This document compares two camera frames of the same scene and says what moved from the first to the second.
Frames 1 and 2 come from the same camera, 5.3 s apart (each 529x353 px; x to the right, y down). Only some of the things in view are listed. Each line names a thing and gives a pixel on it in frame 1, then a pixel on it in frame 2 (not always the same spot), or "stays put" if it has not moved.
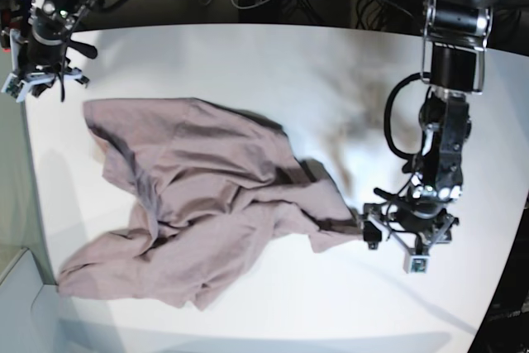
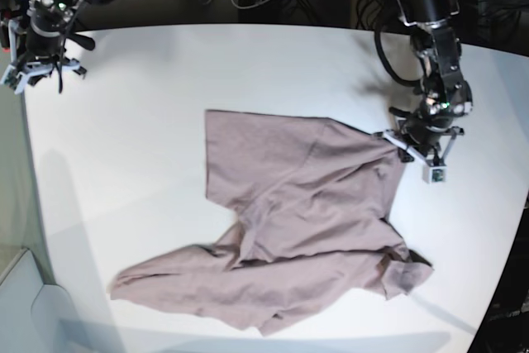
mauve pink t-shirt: (206, 192) → (309, 197)
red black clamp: (7, 26) stays put
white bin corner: (32, 317) stays put
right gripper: (417, 216) → (426, 131)
